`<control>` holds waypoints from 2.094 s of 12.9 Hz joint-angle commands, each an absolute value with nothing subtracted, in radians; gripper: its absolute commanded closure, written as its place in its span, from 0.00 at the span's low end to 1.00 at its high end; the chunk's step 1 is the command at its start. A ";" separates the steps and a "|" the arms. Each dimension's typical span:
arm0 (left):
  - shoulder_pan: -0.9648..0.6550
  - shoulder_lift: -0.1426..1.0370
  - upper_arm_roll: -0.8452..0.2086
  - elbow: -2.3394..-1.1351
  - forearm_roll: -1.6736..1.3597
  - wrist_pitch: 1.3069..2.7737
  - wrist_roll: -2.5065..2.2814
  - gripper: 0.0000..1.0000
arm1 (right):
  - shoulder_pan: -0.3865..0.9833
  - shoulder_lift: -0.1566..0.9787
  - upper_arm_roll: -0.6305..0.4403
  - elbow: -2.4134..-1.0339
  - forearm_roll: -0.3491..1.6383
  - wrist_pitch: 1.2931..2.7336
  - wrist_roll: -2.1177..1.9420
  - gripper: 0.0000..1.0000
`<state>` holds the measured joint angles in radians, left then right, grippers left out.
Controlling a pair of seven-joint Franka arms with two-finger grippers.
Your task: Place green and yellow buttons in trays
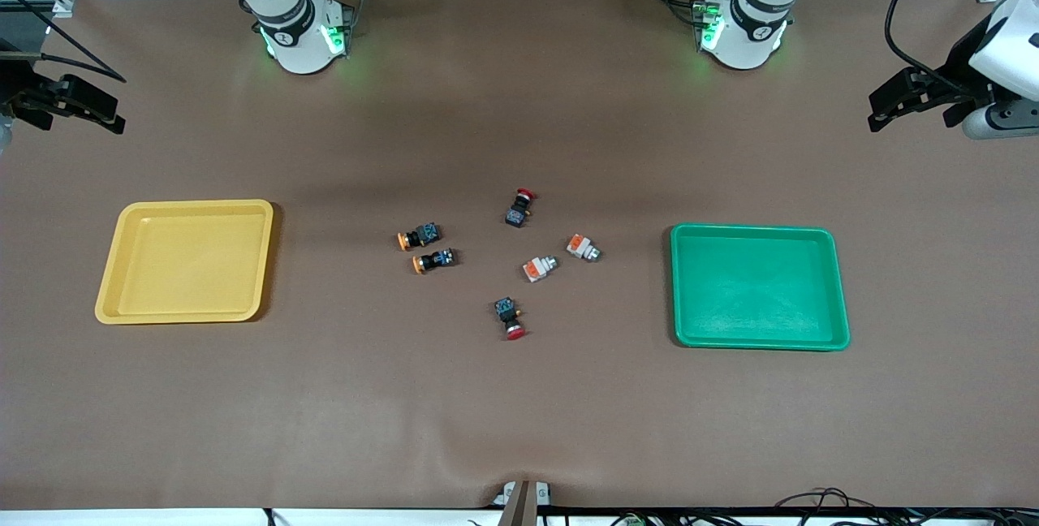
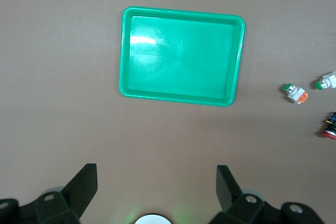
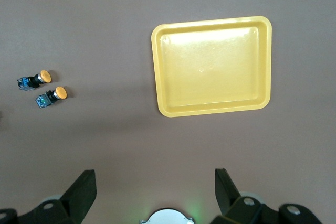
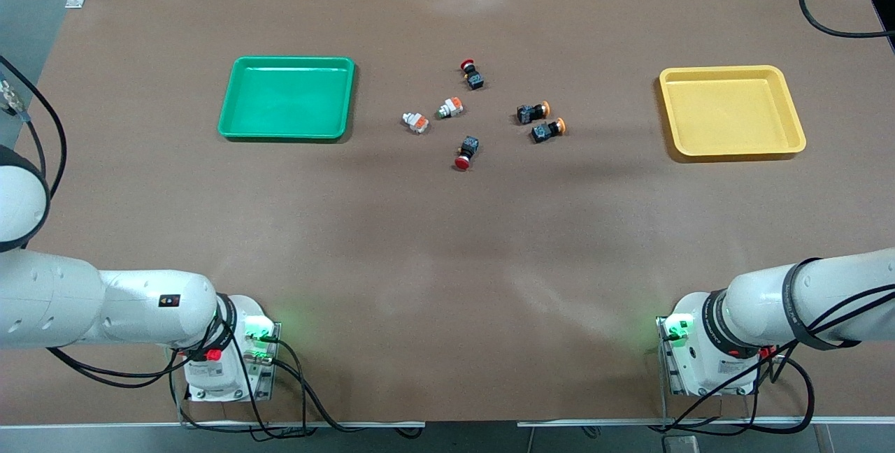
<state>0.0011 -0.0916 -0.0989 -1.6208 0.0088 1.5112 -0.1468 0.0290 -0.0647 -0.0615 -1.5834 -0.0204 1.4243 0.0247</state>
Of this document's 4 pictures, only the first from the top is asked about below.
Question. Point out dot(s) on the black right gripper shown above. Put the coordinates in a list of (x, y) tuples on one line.
[(18, 89)]

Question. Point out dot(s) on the brown table mat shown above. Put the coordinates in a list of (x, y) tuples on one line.
[(519, 404)]

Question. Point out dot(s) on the green plastic tray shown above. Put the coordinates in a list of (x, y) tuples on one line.
[(759, 286)]

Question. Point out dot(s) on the yellow plastic tray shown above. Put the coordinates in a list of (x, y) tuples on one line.
[(187, 262)]

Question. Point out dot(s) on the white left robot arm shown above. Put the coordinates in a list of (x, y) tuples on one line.
[(747, 35)]

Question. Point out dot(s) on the yellow-capped black push button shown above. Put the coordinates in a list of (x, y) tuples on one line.
[(437, 260), (422, 236)]

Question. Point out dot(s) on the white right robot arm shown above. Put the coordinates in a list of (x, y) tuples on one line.
[(292, 39)]

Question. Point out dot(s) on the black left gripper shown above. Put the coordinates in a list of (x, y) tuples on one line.
[(964, 53)]

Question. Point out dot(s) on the red-capped black push button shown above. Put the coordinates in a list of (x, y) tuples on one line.
[(509, 315), (518, 211)]

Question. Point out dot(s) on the white and orange push button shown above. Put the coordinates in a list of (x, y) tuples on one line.
[(581, 247), (537, 269)]

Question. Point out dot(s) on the metal table edge bracket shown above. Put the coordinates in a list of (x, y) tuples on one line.
[(522, 500)]

